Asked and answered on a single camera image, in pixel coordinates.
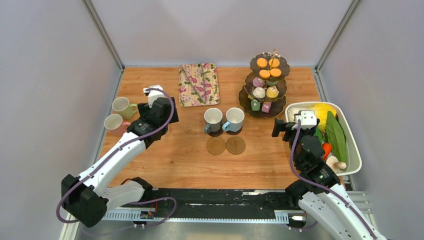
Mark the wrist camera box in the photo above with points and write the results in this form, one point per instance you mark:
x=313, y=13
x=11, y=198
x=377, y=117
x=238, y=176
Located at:
x=305, y=120
x=153, y=95

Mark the napa cabbage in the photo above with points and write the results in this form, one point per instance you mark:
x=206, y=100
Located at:
x=320, y=110

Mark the green cake with panda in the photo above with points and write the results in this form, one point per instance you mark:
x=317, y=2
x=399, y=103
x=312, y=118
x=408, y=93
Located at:
x=255, y=105

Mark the green round cake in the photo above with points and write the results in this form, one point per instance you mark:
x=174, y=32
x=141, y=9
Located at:
x=271, y=83

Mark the floral rectangular tray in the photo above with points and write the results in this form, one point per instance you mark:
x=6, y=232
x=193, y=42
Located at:
x=212, y=85

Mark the yellow cupcake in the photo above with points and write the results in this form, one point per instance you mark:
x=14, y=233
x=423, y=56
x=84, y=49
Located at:
x=272, y=92

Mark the grey handled mug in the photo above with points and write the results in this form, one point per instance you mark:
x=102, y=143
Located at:
x=214, y=120

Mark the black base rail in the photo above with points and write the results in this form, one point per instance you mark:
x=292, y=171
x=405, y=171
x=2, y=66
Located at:
x=243, y=204

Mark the white oval vegetable basin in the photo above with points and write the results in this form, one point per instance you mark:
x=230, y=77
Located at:
x=354, y=163

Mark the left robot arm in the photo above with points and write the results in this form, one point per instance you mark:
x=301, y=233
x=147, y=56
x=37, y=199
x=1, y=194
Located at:
x=87, y=197

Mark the dark round wooden coaster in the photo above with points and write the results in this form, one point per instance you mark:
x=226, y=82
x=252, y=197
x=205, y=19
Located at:
x=216, y=133

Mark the light blue handled mug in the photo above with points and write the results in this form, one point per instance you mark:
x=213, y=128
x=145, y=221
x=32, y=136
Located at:
x=234, y=119

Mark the orange carrot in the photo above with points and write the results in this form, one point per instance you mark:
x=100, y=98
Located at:
x=327, y=147

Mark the purple cake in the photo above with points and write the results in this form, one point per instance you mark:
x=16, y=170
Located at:
x=258, y=82

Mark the cream mug left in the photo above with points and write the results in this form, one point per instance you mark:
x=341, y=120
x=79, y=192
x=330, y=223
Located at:
x=116, y=125

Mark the cream mug far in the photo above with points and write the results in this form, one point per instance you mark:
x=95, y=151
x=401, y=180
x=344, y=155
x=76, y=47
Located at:
x=123, y=107

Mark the round biscuit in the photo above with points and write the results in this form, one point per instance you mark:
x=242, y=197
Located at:
x=274, y=63
x=264, y=74
x=275, y=72
x=261, y=62

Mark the three-tier dark cake stand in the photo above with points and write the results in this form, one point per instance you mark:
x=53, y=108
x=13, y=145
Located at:
x=278, y=103

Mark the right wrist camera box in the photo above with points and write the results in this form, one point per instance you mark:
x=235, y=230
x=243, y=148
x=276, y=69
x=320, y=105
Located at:
x=305, y=120

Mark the white round cake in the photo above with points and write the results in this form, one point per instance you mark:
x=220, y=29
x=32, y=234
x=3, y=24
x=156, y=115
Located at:
x=259, y=92

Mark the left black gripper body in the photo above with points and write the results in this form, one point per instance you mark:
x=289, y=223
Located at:
x=143, y=109

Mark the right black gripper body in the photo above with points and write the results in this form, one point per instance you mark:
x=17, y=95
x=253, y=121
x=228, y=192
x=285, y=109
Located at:
x=290, y=135

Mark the light wooden coaster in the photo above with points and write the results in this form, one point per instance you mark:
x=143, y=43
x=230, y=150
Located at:
x=235, y=145
x=216, y=145

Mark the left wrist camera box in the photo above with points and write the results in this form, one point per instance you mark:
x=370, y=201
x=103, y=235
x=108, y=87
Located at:
x=153, y=95

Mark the white mushroom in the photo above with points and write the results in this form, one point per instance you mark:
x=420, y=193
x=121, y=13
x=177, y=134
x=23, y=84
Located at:
x=336, y=165

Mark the cream mug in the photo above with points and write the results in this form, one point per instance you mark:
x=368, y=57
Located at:
x=116, y=125
x=123, y=107

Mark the long dark green leaf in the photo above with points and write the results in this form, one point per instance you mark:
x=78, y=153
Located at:
x=336, y=137

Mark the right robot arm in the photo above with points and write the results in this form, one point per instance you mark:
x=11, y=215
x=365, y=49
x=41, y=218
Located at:
x=318, y=190

